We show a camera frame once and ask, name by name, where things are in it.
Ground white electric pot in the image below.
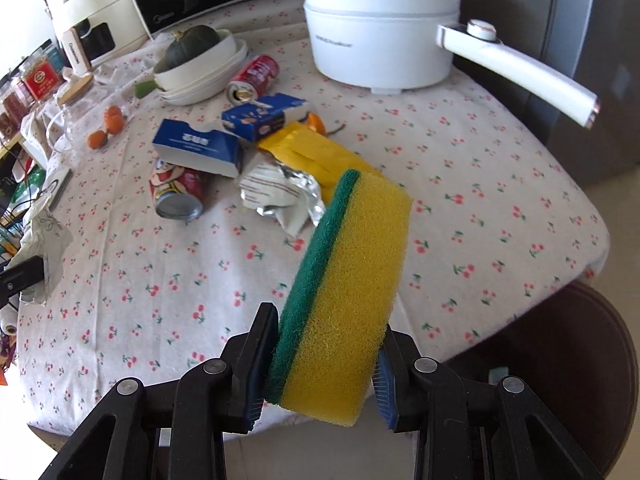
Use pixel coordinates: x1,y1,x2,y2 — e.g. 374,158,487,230
294,0,599,128

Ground yellow packet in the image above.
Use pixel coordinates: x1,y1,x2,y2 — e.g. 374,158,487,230
257,121,386,201

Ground green pumpkin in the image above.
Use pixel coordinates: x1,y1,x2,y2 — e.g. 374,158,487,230
154,25,223,75

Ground brown round bin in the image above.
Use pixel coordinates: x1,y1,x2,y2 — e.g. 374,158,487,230
395,280,640,479

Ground small blue and white box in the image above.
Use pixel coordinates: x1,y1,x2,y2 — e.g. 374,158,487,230
221,94,312,142

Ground white bowl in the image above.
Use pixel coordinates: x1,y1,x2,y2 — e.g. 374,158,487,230
152,30,238,93

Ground stacked white bowls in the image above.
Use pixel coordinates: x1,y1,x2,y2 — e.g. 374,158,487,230
160,40,249,107

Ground white charger pad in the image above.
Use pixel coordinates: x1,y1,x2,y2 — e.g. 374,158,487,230
42,167,73,198

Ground red tin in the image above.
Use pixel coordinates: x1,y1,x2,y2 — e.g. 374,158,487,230
22,57,58,101

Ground grey refrigerator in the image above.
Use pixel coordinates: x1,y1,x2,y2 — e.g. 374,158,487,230
450,0,640,186

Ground yellow and green sponge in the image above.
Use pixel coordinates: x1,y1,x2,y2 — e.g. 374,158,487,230
263,169,414,428

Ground jar of red snacks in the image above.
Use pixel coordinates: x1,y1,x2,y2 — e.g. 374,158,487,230
0,77,33,136

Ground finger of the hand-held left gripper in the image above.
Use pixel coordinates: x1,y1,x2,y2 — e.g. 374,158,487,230
0,256,45,296

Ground silver foil wrapper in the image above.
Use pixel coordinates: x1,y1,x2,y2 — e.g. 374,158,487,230
237,160,326,237

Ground glass jar with wooden lid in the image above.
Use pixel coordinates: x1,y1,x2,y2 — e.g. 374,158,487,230
45,71,128,156

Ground red cartoon milk can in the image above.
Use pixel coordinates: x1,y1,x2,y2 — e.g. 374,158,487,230
150,157,207,222

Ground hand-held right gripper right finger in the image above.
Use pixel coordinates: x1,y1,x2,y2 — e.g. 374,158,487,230
371,327,603,480

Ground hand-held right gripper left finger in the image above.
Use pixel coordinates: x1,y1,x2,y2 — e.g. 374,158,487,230
39,302,279,480

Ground cherry print tablecloth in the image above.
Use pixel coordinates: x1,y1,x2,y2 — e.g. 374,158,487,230
15,25,608,443

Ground orange peel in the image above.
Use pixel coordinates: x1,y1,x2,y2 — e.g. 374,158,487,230
305,111,346,137

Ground red soda can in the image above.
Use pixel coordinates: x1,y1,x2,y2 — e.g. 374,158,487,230
225,55,280,106

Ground large blue and white box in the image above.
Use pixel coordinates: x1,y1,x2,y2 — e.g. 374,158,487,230
151,119,246,178

